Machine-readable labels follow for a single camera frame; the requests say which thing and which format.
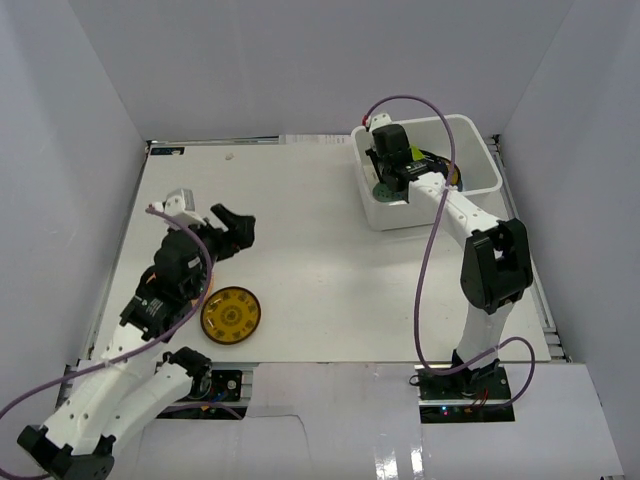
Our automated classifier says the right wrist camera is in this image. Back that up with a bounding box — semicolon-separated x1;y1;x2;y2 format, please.
362;112;393;132

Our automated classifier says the small yellow patterned plate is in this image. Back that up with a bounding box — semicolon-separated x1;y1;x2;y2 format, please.
200;286;262;346

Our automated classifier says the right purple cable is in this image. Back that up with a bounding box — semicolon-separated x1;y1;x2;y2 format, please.
364;94;536;406

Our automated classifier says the large yellow patterned plate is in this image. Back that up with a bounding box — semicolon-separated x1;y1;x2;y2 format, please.
447;161;463;192

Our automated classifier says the light green ceramic plate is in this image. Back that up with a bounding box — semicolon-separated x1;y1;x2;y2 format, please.
372;183;406;203

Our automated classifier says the blue label sticker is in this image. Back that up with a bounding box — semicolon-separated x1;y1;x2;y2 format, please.
149;147;185;156

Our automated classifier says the woven wicker plate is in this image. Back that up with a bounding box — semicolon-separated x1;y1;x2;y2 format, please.
206;271;215;296

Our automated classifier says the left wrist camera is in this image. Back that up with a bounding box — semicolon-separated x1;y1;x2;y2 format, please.
149;188;205;226

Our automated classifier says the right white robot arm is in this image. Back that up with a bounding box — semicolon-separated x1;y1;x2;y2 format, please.
366;116;533;399

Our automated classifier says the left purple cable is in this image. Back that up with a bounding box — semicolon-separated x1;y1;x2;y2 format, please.
0;207;244;466

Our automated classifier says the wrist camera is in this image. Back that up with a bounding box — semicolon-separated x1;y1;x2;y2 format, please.
362;112;393;132
149;188;205;226

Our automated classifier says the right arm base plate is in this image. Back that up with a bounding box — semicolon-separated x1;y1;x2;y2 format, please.
408;367;515;425

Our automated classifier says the lime green plate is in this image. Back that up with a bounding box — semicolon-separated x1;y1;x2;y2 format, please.
411;146;423;161

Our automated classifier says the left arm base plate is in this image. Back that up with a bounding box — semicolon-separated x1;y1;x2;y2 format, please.
194;369;243;402

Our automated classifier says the purple cable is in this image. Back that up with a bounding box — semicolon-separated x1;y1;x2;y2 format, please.
364;94;536;406
0;207;244;466

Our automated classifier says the white plastic bin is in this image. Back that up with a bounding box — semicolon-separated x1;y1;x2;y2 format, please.
351;114;507;231

